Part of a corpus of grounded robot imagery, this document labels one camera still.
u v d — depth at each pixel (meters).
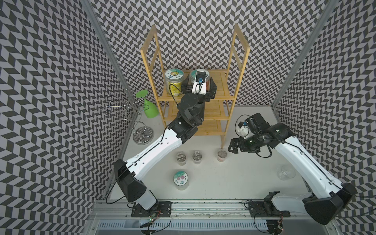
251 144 0.60
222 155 0.87
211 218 0.71
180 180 0.74
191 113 0.47
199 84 0.47
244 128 0.67
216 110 0.75
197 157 0.84
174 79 0.57
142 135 0.99
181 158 0.83
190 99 0.45
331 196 0.38
